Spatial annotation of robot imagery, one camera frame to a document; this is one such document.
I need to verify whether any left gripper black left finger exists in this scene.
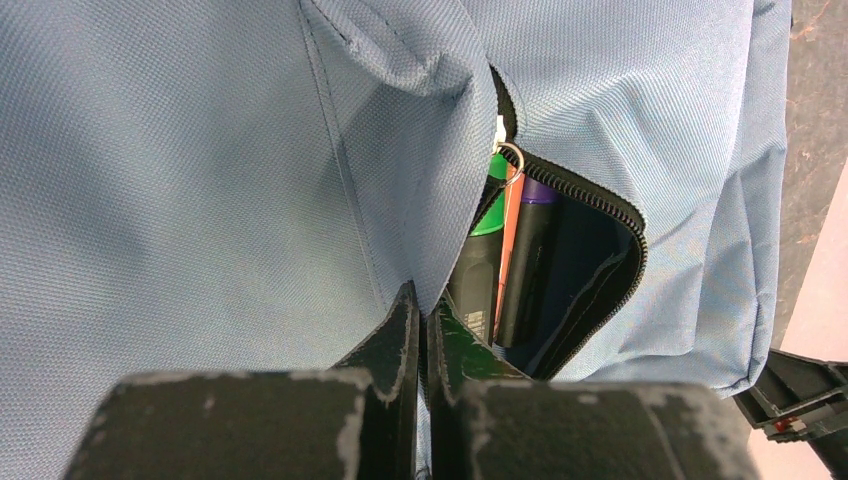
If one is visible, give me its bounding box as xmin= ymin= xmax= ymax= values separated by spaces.
xmin=65 ymin=283 xmax=420 ymax=479

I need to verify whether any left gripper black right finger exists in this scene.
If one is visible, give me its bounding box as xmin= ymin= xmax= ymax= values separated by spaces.
xmin=425 ymin=295 xmax=758 ymax=479

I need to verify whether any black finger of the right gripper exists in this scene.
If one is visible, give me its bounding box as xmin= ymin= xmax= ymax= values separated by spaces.
xmin=733 ymin=349 xmax=847 ymax=479

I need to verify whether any blue grey backpack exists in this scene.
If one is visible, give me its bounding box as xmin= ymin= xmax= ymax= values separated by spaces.
xmin=1 ymin=1 xmax=792 ymax=479

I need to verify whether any purple highlighter marker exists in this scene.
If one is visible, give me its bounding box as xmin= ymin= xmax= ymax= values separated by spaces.
xmin=496 ymin=177 xmax=561 ymax=348

